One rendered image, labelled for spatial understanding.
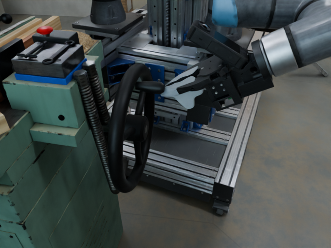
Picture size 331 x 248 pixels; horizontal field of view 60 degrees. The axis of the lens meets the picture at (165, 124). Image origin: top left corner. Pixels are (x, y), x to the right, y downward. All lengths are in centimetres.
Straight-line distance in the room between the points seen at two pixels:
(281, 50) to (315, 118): 182
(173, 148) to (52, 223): 86
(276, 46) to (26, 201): 55
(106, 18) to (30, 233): 87
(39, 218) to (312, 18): 65
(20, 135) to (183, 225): 102
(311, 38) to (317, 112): 189
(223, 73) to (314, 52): 14
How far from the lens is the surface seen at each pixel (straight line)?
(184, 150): 148
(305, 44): 51
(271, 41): 52
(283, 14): 59
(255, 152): 186
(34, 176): 65
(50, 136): 59
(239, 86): 55
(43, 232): 74
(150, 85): 56
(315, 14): 54
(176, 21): 124
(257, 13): 58
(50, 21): 95
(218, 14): 57
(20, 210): 64
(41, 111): 59
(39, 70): 55
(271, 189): 167
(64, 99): 54
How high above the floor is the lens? 121
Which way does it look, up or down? 38 degrees down
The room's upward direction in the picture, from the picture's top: straight up
